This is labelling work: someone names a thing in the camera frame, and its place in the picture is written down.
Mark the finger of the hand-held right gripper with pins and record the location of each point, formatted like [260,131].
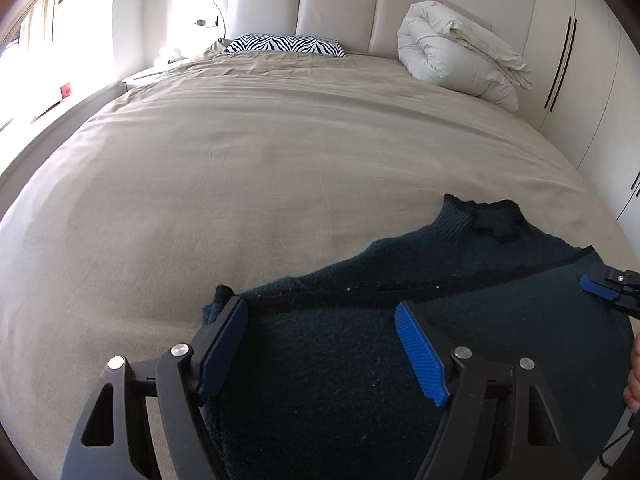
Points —
[620,276]
[597,287]

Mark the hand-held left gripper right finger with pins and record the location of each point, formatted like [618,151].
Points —
[420,355]

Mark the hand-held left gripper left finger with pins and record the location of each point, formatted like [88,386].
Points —
[225,347]

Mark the dark green knit sweater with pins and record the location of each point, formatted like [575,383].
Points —
[345,355]

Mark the person's right hand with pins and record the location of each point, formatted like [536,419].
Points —
[634,375]

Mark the bed with beige cover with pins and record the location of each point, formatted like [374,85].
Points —
[250,150]

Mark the white wardrobe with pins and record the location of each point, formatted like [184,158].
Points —
[595,75]

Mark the rolled white duvet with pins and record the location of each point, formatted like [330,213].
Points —
[450,50]

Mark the white nightstand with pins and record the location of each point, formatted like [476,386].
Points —
[147,76]

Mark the small red box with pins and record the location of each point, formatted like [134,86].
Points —
[66,90]

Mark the zebra print pillow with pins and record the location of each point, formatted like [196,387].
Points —
[285,45]

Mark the beige upholstered headboard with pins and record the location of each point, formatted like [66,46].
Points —
[335,7]

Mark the sheer beige curtain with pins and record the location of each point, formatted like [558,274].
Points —
[40,20]

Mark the wall socket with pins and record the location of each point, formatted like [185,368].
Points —
[206,22]

